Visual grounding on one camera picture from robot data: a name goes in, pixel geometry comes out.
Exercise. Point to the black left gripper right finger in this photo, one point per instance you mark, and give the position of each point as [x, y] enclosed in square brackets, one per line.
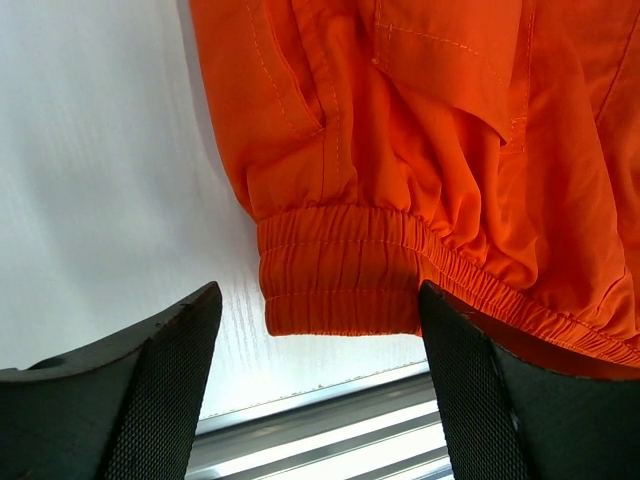
[505, 418]

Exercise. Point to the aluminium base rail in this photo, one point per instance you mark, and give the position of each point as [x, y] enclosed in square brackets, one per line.
[382, 426]

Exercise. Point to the orange shorts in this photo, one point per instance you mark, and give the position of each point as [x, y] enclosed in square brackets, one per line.
[489, 148]

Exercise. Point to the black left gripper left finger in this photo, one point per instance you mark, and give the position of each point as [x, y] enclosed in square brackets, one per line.
[123, 407]

